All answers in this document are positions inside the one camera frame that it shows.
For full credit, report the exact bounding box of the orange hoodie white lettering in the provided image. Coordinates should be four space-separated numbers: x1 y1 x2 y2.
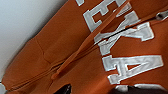
1 0 168 94

